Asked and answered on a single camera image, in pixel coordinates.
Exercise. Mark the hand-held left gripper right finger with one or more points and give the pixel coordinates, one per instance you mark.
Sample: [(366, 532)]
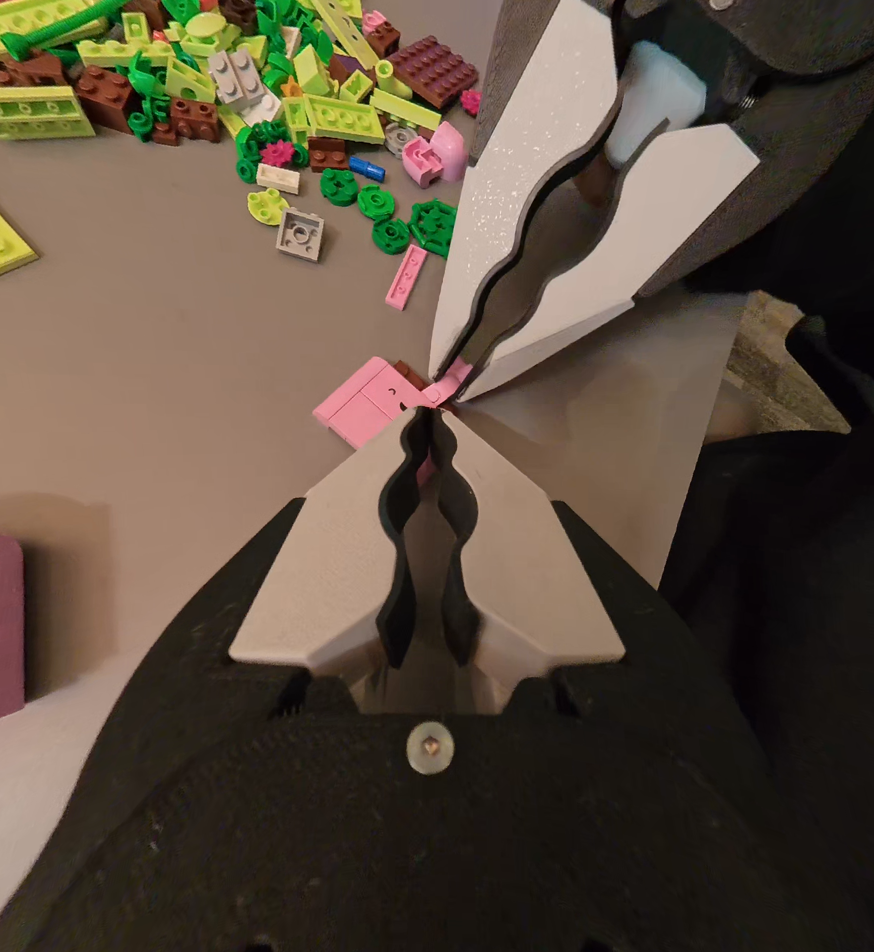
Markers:
[(548, 587)]

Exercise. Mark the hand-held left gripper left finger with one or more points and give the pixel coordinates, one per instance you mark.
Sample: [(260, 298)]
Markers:
[(310, 595)]

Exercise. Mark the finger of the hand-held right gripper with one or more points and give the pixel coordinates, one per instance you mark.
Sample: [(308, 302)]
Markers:
[(667, 208), (534, 134)]

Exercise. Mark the pink brick block with face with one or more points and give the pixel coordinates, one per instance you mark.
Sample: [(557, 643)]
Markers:
[(366, 405)]

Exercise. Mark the magenta flower piece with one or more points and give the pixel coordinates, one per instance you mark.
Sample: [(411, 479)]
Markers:
[(470, 100)]

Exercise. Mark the pink curved slope brick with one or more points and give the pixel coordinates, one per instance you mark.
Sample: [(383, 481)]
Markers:
[(450, 149)]

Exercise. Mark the pink corner brick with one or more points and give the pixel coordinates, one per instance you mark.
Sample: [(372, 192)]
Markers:
[(420, 160)]

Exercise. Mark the dark brown studded plate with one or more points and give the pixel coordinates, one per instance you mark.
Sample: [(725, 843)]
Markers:
[(432, 71)]

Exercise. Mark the green web wheel piece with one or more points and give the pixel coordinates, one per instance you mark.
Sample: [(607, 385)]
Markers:
[(433, 227)]

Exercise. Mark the small blue pin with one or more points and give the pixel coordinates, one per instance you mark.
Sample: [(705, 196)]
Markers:
[(366, 167)]

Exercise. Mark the green round plate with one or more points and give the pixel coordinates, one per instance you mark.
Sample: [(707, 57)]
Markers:
[(338, 186), (391, 236), (375, 202)]

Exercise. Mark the pink narrow studded plate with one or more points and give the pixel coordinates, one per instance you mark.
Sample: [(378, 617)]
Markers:
[(407, 277)]

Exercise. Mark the grey square plate brick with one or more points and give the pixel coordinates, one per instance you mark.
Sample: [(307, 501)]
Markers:
[(301, 234)]

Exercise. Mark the white small tile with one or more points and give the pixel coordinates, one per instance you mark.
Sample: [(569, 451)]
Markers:
[(278, 177)]

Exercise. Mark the person's black jacket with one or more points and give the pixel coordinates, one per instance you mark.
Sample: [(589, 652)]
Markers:
[(816, 595)]

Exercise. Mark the lime round plate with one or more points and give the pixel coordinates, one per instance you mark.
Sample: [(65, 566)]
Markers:
[(267, 204)]

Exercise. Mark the pile of mixed toy bricks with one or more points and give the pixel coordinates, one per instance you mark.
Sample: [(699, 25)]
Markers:
[(184, 74)]

